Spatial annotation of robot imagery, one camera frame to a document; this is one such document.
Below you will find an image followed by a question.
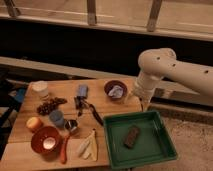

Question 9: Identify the black dish brush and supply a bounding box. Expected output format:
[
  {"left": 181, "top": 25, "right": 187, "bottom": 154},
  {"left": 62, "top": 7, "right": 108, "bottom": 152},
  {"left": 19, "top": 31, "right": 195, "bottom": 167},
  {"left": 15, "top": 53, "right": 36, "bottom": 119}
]
[{"left": 74, "top": 97, "right": 103, "bottom": 125}]

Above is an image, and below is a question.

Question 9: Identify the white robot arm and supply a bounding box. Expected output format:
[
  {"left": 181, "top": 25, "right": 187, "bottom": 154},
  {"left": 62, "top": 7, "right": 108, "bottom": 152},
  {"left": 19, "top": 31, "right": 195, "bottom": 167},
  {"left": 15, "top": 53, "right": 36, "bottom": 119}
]
[{"left": 132, "top": 48, "right": 213, "bottom": 103}]

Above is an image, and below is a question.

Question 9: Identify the green plastic tray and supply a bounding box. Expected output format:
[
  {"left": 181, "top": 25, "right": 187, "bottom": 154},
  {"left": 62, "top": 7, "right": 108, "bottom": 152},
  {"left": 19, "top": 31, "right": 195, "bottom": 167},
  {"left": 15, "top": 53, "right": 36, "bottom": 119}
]
[{"left": 103, "top": 111, "right": 177, "bottom": 169}]

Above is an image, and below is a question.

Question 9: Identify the dark red bowl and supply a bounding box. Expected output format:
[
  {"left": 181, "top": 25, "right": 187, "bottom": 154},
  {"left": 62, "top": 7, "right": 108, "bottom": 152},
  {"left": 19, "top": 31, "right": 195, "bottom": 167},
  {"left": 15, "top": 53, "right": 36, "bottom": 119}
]
[{"left": 104, "top": 80, "right": 127, "bottom": 100}]

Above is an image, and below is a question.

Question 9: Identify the crumpled white paper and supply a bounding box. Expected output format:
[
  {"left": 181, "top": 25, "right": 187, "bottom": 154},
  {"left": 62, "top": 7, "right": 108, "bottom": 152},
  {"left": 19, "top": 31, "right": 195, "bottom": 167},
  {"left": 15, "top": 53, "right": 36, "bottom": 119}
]
[{"left": 108, "top": 85, "right": 124, "bottom": 99}]

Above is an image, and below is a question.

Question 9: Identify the blue rectangular sponge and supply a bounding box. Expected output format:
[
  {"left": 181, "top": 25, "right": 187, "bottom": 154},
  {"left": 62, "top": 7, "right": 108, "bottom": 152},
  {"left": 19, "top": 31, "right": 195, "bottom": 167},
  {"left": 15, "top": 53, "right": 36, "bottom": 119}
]
[{"left": 77, "top": 84, "right": 88, "bottom": 98}]

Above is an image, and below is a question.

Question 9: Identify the brown rectangular block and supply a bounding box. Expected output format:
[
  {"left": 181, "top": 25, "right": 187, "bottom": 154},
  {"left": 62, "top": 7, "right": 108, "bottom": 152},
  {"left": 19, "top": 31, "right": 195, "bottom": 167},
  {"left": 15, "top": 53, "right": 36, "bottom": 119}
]
[{"left": 124, "top": 125, "right": 140, "bottom": 148}]

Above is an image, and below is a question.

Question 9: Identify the blue plastic cup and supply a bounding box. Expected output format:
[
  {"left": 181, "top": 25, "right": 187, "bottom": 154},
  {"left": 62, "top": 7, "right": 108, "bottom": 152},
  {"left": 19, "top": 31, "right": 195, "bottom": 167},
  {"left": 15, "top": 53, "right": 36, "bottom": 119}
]
[{"left": 49, "top": 110, "right": 64, "bottom": 127}]

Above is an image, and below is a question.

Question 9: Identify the bunch of dark grapes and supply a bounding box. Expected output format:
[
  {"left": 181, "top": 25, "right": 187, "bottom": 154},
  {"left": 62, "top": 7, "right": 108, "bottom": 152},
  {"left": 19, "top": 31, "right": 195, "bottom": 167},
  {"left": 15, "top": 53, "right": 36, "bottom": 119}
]
[{"left": 37, "top": 97, "right": 67, "bottom": 115}]

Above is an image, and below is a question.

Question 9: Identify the peeled banana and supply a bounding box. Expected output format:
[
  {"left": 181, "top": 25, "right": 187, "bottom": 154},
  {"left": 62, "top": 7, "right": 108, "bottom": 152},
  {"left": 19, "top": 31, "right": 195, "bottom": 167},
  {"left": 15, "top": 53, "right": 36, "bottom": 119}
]
[{"left": 77, "top": 129, "right": 98, "bottom": 161}]

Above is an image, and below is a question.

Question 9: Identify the orange carrot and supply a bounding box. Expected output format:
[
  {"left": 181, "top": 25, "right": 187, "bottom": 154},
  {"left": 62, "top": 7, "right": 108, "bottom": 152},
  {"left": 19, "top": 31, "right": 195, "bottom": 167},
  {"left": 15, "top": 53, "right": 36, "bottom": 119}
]
[{"left": 60, "top": 134, "right": 70, "bottom": 164}]

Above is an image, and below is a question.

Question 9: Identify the white plastic cup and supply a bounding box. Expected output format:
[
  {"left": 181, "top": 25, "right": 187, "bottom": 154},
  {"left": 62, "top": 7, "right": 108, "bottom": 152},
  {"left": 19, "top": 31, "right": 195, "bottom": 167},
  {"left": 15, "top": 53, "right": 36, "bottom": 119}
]
[{"left": 32, "top": 81, "right": 49, "bottom": 99}]

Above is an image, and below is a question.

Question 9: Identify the orange bowl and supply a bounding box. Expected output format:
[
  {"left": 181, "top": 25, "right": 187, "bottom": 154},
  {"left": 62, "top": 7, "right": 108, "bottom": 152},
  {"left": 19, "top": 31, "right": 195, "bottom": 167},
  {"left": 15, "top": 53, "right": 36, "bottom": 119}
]
[{"left": 31, "top": 126, "right": 61, "bottom": 155}]

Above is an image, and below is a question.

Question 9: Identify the orange round fruit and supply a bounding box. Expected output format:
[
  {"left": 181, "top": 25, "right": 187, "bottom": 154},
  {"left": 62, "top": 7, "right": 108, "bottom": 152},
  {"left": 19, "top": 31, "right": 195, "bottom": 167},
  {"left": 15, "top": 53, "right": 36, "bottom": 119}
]
[{"left": 26, "top": 117, "right": 43, "bottom": 132}]

